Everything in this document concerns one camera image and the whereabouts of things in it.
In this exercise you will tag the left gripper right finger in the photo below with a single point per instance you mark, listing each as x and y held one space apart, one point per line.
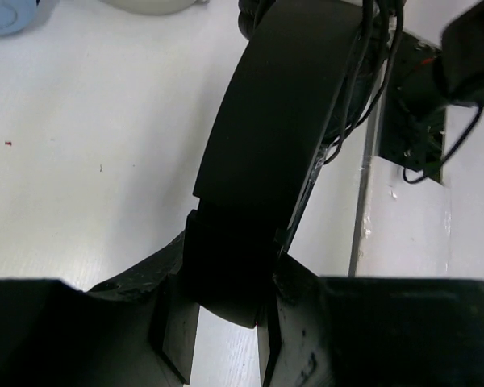
294 329

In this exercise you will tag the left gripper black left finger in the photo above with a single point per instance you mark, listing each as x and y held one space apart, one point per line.
173 326

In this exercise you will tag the black wired headphones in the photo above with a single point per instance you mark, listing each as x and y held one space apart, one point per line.
303 80

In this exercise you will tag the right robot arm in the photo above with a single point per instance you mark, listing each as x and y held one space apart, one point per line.
455 75

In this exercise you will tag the grey white headphones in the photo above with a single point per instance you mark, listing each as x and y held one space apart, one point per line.
154 7

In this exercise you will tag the pink blue cat-ear headphones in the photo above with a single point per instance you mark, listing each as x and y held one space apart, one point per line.
15 15

